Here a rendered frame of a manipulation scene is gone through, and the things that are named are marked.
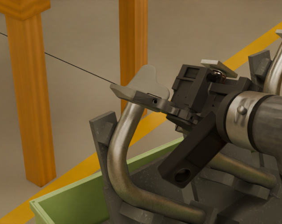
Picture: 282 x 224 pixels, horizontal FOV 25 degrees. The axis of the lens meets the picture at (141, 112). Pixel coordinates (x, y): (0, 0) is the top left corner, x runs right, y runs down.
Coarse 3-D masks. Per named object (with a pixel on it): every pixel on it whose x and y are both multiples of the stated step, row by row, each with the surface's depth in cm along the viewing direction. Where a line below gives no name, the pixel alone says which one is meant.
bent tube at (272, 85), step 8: (280, 32) 118; (280, 48) 118; (280, 56) 117; (272, 64) 117; (280, 64) 116; (272, 72) 117; (280, 72) 116; (272, 80) 116; (280, 80) 117; (264, 88) 118; (272, 88) 116
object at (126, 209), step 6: (126, 204) 107; (120, 210) 107; (126, 210) 106; (132, 210) 105; (138, 210) 104; (144, 210) 104; (132, 216) 105; (138, 216) 103; (144, 216) 103; (150, 216) 104; (144, 222) 104; (150, 222) 104; (162, 222) 113; (168, 222) 112; (174, 222) 111; (180, 222) 110
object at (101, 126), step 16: (112, 112) 103; (96, 128) 102; (112, 128) 101; (96, 144) 103; (160, 160) 111; (144, 176) 110; (160, 176) 112; (112, 192) 106; (160, 192) 112; (176, 192) 115; (112, 208) 106
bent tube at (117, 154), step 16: (128, 112) 100; (128, 128) 100; (112, 144) 100; (128, 144) 100; (112, 160) 100; (112, 176) 100; (128, 176) 101; (128, 192) 102; (144, 192) 104; (144, 208) 105; (160, 208) 106; (176, 208) 108; (192, 208) 111
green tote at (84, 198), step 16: (176, 144) 129; (128, 160) 124; (144, 160) 126; (96, 176) 120; (64, 192) 117; (80, 192) 120; (96, 192) 122; (32, 208) 114; (48, 208) 117; (64, 208) 119; (80, 208) 122; (96, 208) 124
